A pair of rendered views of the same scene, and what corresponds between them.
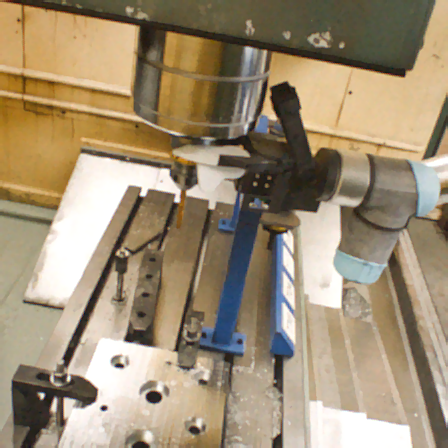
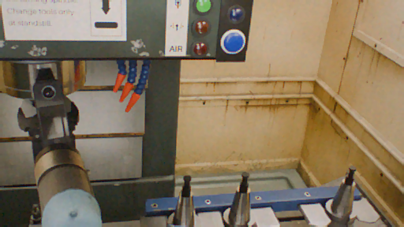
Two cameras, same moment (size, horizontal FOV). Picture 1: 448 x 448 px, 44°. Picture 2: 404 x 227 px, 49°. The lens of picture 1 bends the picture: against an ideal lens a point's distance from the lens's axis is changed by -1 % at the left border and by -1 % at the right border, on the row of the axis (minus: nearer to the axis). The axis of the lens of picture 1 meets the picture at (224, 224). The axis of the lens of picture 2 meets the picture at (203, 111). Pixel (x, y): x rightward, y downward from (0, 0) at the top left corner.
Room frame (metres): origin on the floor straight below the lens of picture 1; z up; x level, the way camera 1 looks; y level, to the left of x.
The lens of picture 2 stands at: (0.76, -0.74, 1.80)
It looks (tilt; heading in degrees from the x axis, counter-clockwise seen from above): 27 degrees down; 77
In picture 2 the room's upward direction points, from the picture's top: 5 degrees clockwise
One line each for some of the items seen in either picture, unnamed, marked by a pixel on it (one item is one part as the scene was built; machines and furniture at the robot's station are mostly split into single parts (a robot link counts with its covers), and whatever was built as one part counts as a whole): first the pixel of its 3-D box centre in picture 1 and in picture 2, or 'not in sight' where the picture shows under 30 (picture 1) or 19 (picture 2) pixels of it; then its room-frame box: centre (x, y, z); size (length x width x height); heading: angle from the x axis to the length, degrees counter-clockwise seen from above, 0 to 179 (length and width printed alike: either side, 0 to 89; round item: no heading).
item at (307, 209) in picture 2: not in sight; (316, 215); (1.17, -0.09, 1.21); 0.07 x 0.05 x 0.01; 91
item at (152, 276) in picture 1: (146, 297); not in sight; (0.90, 0.13, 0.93); 0.26 x 0.05 x 0.06; 6
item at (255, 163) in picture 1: (248, 158); (32, 120); (0.63, -0.01, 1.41); 0.09 x 0.05 x 0.02; 116
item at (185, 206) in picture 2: not in sight; (185, 207); (0.90, -0.09, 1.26); 0.04 x 0.04 x 0.07
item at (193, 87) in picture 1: (202, 65); (39, 51); (0.64, 0.06, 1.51); 0.16 x 0.16 x 0.12
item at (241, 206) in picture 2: not in sight; (241, 203); (1.01, -0.09, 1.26); 0.04 x 0.04 x 0.07
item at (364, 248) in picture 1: (365, 237); not in sight; (0.72, -0.21, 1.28); 0.11 x 0.08 x 0.11; 177
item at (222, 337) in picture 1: (233, 285); not in sight; (0.84, -0.04, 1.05); 0.10 x 0.05 x 0.30; 91
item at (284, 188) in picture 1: (282, 173); (54, 148); (0.67, -0.06, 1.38); 0.12 x 0.08 x 0.09; 102
